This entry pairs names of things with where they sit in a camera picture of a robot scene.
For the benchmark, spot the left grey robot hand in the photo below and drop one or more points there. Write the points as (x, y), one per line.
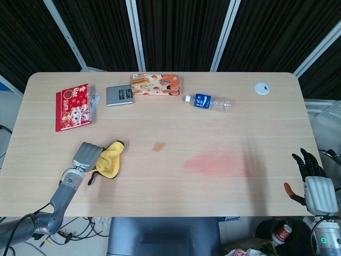
(85, 156)

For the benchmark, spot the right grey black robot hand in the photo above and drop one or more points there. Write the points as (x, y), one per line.
(317, 186)

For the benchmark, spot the yellow microfibre cloth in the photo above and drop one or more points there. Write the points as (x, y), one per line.
(109, 159)

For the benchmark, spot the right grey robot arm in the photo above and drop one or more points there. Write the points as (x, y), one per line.
(328, 236)

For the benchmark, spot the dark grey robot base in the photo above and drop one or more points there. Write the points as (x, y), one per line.
(163, 236)

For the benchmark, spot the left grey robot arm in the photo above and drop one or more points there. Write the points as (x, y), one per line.
(45, 210)

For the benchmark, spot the brown stain on table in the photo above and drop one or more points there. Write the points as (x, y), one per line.
(158, 146)

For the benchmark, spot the red spiral calendar notebook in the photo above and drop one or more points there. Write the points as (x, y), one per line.
(74, 107)

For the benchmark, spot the clear plastic packet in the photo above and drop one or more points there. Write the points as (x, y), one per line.
(95, 100)

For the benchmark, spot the red white instant noodle cup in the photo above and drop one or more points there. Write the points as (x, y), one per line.
(281, 233)

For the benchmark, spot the black bag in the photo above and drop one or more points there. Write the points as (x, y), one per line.
(289, 240)

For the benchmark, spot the grey metal card case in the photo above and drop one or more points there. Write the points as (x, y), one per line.
(120, 95)

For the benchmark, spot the white red plastic bag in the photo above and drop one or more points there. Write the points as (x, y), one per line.
(246, 252)

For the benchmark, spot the orange snack box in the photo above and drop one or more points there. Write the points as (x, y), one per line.
(156, 84)

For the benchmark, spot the clear bottle blue label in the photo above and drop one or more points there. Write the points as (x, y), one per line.
(210, 101)

